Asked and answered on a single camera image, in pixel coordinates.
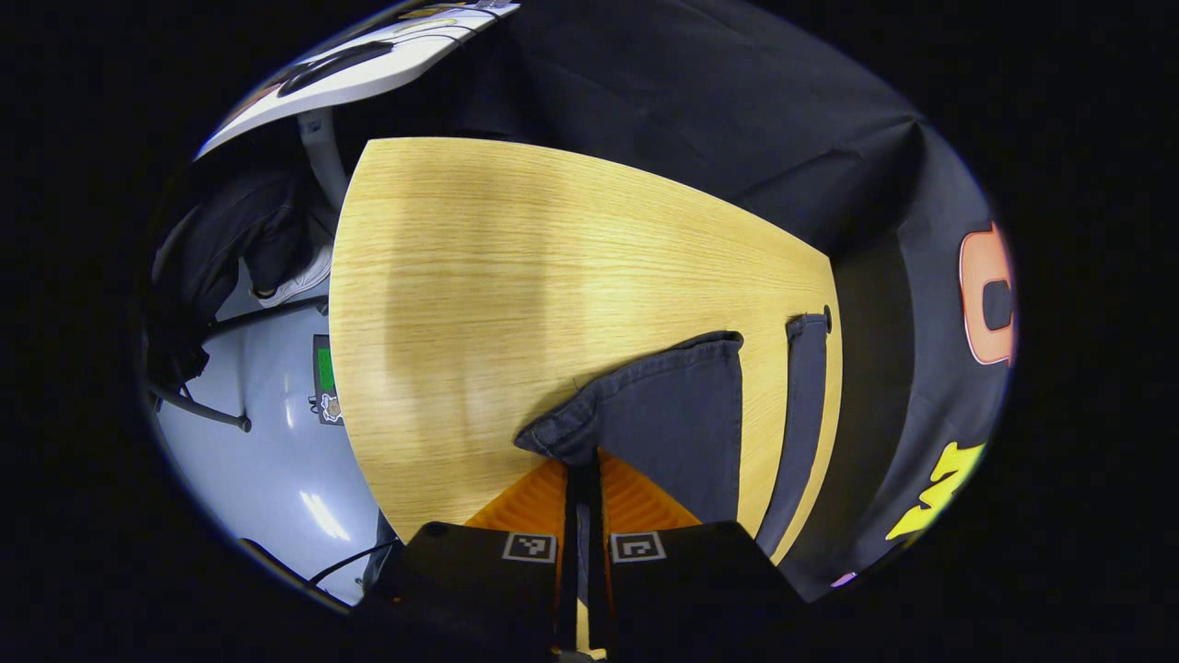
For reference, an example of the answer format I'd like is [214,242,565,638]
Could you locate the white desk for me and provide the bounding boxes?
[196,0,522,217]

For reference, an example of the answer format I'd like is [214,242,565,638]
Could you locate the dark blue jeans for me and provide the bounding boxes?
[516,313,833,564]

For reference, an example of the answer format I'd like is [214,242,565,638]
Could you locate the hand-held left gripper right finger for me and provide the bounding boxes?
[589,449,808,658]

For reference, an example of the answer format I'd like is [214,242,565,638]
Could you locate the black backdrop cloth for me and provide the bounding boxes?
[350,0,1019,601]

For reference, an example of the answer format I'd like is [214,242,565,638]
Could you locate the black metal chair frame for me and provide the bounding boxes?
[147,295,328,434]

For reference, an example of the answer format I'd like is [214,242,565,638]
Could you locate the dark garment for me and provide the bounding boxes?
[147,170,319,392]

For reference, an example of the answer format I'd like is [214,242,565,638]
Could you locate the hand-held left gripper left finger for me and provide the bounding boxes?
[364,459,582,660]

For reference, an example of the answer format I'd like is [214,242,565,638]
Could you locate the black cable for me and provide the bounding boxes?
[307,540,399,587]

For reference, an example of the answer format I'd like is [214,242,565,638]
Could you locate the black box with green label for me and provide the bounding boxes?
[309,333,346,426]

